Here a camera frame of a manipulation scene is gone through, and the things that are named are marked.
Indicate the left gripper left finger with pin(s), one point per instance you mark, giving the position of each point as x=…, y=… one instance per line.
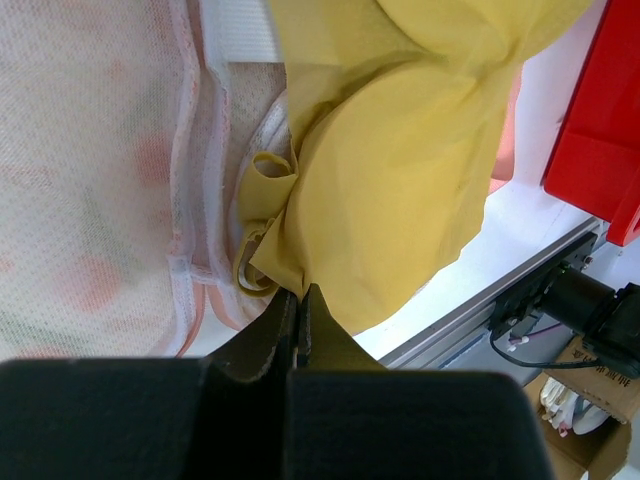
x=266, y=343

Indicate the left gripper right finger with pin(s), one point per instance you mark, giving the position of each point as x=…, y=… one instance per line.
x=323, y=344

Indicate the yellow bra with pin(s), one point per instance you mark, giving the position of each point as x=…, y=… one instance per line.
x=396, y=111

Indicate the pink mesh laundry bag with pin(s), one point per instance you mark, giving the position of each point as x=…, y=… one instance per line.
x=125, y=129

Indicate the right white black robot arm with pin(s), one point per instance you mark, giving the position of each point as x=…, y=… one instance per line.
x=606, y=320

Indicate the cardboard box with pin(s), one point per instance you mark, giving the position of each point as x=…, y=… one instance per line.
x=587, y=416

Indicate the red plastic tray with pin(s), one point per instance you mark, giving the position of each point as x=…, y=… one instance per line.
x=594, y=164

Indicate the aluminium frame rail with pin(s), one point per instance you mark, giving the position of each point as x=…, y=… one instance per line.
x=436, y=345

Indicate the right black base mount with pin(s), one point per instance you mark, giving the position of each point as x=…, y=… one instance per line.
x=521, y=299

